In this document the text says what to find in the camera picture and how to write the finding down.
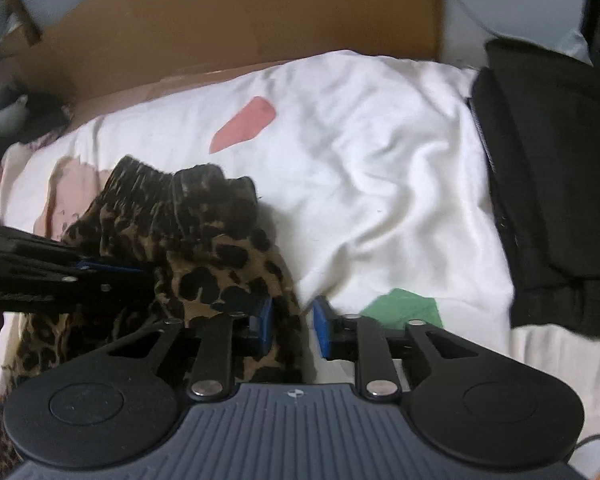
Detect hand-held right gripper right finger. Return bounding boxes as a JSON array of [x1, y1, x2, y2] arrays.
[[312, 296, 481, 402]]

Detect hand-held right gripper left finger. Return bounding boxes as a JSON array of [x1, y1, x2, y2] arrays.
[[107, 296, 275, 401]]

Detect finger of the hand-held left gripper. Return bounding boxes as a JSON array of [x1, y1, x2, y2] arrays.
[[72, 258, 153, 276], [55, 274, 156, 311]]

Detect leopard print garment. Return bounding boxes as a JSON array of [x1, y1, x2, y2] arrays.
[[0, 156, 306, 480]]

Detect black cloth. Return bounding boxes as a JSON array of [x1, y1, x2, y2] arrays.
[[15, 92, 76, 143]]

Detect white bear print bedsheet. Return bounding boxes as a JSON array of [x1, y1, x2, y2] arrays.
[[0, 50, 600, 461]]

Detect grey neck pillow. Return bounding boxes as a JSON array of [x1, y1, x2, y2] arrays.
[[0, 85, 31, 136]]

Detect brown cardboard sheet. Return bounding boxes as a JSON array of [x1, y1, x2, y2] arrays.
[[0, 0, 443, 126]]

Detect folded black garment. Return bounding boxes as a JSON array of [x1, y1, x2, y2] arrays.
[[467, 39, 600, 343]]

